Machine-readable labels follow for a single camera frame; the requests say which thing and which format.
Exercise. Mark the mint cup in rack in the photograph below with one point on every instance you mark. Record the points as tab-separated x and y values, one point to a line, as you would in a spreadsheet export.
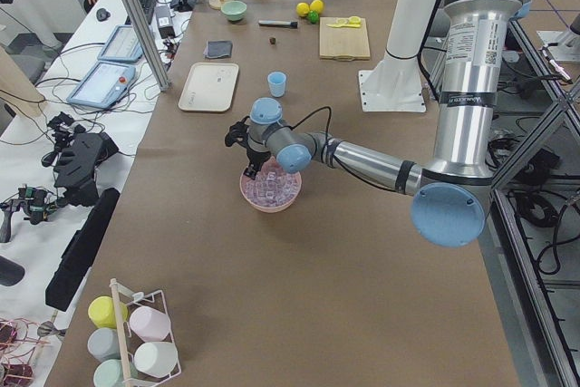
108	374

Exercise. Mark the pile of clear ice cubes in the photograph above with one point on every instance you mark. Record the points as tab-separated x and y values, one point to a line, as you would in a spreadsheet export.
272	185

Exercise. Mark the pink cup in rack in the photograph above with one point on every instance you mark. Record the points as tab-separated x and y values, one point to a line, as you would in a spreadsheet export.
150	324

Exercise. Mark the mint green bowl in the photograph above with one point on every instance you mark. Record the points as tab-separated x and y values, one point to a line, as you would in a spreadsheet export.
234	11

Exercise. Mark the yellow cup in rack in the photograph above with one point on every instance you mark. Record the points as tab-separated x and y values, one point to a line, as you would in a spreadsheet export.
101	312

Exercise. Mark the black plastic bracket device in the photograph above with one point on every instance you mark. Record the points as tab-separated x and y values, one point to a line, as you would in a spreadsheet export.
75	165

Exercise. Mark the light blue plastic cup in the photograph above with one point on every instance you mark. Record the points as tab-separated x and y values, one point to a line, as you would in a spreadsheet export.
277	83

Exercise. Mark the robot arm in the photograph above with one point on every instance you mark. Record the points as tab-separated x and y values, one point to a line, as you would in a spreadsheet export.
450	195

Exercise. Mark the white wire cup rack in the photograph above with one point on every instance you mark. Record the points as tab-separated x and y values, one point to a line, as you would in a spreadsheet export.
125	301

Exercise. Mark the teach pendant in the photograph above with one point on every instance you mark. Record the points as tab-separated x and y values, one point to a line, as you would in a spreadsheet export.
103	85
123	46

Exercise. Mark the black computer mouse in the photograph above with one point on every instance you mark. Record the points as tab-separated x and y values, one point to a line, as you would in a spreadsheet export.
102	15

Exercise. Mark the cream serving tray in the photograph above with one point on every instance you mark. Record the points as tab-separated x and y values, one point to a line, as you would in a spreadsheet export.
209	87

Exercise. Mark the aluminium frame post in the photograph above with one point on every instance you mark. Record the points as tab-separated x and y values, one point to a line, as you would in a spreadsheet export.
147	42

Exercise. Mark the grey cup in rack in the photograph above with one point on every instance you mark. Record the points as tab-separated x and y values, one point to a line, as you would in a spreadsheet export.
103	344

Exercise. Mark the steel muddler black tip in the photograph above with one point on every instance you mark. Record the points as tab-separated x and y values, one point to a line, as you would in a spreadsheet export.
278	24

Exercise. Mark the yellow plastic knife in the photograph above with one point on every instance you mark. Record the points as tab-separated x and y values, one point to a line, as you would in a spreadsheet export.
345	23

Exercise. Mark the pink bowl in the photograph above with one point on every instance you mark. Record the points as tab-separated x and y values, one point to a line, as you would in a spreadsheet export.
271	199

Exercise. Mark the yellow lemon near scoop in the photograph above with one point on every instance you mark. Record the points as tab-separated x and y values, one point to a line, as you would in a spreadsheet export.
302	9

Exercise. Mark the near teach pendant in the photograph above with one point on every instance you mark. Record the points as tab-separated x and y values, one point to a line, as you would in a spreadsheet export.
103	85

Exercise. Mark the far teach pendant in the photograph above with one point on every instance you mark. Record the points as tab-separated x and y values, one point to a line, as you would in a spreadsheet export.
123	46

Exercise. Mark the white cup in rack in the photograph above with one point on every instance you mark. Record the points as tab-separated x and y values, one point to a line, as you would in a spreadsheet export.
156	359

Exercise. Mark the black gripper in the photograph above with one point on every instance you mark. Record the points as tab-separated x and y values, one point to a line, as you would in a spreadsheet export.
255	156

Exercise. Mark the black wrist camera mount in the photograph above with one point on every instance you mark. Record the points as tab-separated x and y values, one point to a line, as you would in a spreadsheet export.
238	134

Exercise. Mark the wooden cutting board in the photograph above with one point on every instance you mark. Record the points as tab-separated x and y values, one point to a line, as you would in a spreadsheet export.
343	44

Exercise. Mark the grey folded cloth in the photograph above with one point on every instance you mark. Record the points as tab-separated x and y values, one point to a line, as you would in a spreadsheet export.
218	49

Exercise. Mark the green lime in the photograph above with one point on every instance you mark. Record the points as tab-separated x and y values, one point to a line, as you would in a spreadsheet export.
313	17

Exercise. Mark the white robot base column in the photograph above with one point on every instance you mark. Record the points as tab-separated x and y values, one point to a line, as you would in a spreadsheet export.
395	82

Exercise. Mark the black bar speaker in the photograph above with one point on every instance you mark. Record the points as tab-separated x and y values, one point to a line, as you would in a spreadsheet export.
80	253

